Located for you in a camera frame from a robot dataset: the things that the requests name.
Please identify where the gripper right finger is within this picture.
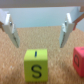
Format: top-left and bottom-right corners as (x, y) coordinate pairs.
(59, 12), (83, 49)

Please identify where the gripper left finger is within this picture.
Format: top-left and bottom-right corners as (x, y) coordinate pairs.
(0, 8), (21, 48)

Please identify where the pink block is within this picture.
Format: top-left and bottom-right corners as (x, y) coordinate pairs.
(72, 46), (84, 78)

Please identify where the yellow block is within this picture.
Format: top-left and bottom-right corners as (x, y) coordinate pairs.
(23, 48), (51, 81)

